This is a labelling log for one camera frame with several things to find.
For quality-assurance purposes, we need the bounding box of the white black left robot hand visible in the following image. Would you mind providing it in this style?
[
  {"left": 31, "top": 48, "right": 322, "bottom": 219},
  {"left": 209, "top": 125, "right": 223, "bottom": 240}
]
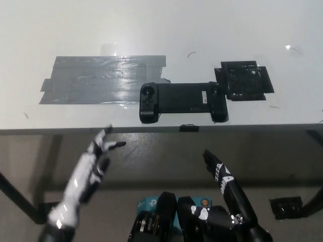
[{"left": 62, "top": 125, "right": 127, "bottom": 205}]

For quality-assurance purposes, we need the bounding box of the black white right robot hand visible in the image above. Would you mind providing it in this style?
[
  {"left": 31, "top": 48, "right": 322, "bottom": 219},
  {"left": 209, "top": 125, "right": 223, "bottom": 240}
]
[{"left": 190, "top": 149, "right": 259, "bottom": 227}]

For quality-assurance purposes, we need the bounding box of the black mobile game controller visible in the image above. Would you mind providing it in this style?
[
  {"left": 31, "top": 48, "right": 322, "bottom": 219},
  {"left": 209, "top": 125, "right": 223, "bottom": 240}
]
[{"left": 138, "top": 81, "right": 229, "bottom": 124}]

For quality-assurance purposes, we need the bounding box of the black teal robot torso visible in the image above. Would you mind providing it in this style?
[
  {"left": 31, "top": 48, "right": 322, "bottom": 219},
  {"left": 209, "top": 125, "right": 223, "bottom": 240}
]
[{"left": 127, "top": 191, "right": 237, "bottom": 242}]

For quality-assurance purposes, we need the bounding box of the black diagonal table leg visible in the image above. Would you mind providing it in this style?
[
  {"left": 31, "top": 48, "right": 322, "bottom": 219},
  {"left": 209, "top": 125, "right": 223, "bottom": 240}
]
[
  {"left": 300, "top": 181, "right": 323, "bottom": 217},
  {"left": 0, "top": 171, "right": 48, "bottom": 225}
]

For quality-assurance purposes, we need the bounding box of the black tape square patch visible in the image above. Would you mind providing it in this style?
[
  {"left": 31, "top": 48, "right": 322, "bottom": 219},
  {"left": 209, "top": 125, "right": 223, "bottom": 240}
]
[{"left": 213, "top": 60, "right": 275, "bottom": 101}]

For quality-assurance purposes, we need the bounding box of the grey duct tape patch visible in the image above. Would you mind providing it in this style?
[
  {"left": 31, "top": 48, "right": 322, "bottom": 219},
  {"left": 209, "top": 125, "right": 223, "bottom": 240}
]
[{"left": 39, "top": 54, "right": 172, "bottom": 105}]

